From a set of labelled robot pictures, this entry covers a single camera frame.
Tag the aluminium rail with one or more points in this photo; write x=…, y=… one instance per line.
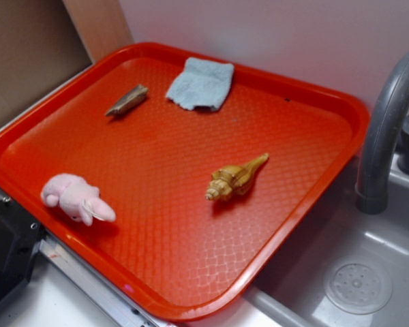
x=102, y=293

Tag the grey curved faucet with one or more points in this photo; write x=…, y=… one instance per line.
x=388, y=132

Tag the grey plastic sink basin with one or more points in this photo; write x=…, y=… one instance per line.
x=341, y=267

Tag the tan spiral conch shell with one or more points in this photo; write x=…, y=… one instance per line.
x=234, y=180

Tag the brown wood piece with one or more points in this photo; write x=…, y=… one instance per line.
x=131, y=99

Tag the red plastic tray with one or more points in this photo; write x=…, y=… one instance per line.
x=179, y=256

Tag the light blue folded cloth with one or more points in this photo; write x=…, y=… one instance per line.
x=202, y=83

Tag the pink plush toy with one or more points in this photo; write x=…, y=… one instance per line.
x=77, y=199

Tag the brown cardboard panel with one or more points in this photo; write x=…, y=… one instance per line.
x=45, y=43

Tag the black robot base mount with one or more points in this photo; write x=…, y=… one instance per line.
x=20, y=237

